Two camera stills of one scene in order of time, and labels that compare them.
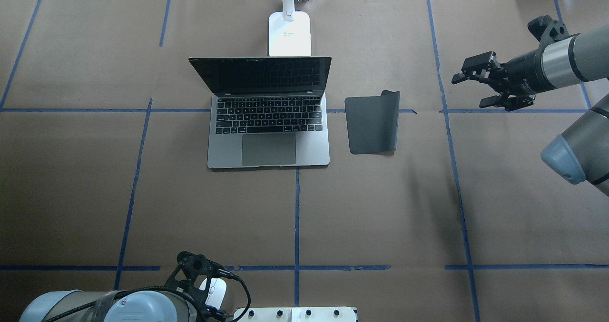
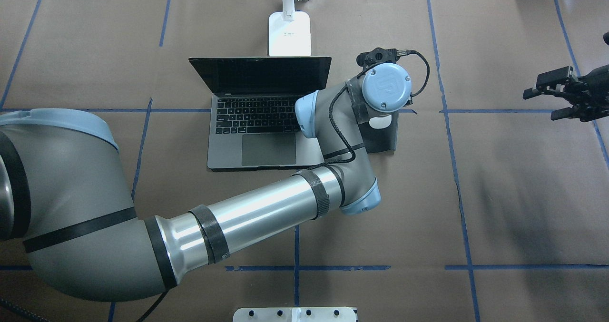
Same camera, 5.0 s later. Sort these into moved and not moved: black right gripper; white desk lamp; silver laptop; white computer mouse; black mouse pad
Moved: white computer mouse; black right gripper
Not moved: silver laptop; white desk lamp; black mouse pad
